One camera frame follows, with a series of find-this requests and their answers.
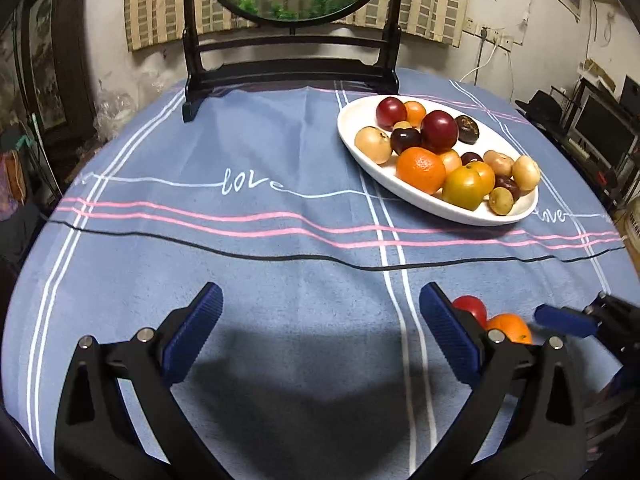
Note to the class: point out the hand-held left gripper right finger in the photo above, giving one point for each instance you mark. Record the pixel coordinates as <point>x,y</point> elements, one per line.
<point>447,335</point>

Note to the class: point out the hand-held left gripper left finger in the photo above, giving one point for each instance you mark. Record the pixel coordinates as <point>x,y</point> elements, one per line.
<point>192,335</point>

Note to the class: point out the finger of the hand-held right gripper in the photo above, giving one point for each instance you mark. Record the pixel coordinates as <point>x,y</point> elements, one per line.
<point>565,321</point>

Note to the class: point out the red tomato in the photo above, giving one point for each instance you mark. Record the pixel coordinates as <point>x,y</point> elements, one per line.
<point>472,306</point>

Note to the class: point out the smooth orange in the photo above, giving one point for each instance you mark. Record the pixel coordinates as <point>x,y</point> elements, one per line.
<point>486,172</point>
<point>507,325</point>

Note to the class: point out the small yellow fruit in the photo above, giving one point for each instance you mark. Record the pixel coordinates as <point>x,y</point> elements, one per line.
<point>501,201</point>

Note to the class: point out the yellow-green round fruit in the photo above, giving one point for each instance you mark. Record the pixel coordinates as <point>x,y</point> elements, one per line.
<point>462,189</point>

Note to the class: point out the dark maroon mangosteen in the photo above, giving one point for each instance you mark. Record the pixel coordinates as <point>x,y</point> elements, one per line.
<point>509,185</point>

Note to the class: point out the pale yellow round fruit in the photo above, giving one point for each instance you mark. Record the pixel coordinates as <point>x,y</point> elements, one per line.
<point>526,172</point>

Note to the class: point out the white oval plate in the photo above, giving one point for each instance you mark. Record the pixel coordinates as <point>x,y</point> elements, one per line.
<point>395,187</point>

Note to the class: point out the large orange mandarin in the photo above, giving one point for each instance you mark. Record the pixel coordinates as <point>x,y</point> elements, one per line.
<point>421,170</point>

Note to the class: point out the beige round fruit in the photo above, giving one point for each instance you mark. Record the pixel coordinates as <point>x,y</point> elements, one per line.
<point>372,145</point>
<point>498,162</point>

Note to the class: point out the small dark purple plum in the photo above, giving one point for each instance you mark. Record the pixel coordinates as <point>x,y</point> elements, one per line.
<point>471,158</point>

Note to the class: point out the dark brown wrinkled passion fruit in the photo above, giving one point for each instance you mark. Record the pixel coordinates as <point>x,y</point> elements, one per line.
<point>467,129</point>

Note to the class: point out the small tan round fruit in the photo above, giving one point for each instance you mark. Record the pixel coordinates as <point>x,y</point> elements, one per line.
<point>401,125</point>

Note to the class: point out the small orange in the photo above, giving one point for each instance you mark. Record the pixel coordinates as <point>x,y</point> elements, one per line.
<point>416,111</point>

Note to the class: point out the blue striped tablecloth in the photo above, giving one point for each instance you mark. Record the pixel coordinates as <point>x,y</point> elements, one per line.
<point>250,260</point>

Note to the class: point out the black monitor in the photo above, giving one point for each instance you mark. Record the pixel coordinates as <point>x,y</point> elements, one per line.
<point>605,130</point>

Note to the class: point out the black hat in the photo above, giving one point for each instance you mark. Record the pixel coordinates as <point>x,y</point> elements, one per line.
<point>545,105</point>

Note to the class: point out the black speaker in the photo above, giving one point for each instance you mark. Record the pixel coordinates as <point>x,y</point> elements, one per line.
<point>631,94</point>

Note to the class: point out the colourful cloth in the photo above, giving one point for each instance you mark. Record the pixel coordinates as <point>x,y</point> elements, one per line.
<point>11,180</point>

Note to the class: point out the clear plastic bag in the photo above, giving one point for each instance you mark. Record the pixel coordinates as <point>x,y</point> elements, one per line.
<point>112,110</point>

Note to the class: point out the dark framed painting panel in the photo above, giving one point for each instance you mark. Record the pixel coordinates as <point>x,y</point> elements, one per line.
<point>47,60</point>

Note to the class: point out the beige checked curtain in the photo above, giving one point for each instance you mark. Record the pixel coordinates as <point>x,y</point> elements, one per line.
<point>435,5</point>

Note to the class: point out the white wall socket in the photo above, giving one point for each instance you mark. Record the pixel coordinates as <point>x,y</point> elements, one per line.
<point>490,35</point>
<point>506,41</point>
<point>470,25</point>

